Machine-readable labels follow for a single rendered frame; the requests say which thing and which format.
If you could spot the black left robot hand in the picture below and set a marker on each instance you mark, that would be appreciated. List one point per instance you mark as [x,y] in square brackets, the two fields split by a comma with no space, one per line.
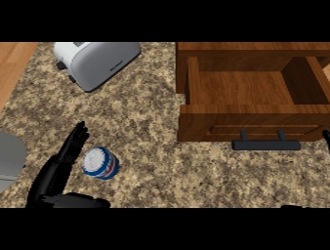
[51,175]

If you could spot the blue and white can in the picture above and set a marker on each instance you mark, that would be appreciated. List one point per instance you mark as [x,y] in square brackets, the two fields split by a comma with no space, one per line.
[99,163]

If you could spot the wooden drawer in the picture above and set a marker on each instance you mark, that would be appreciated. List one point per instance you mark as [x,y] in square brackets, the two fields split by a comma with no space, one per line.
[260,107]

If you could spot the wooden cabinet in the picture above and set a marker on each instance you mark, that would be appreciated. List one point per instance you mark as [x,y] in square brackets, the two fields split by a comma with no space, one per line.
[260,52]

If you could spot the white toaster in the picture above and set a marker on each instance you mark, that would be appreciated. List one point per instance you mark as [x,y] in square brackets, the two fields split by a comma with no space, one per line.
[97,62]

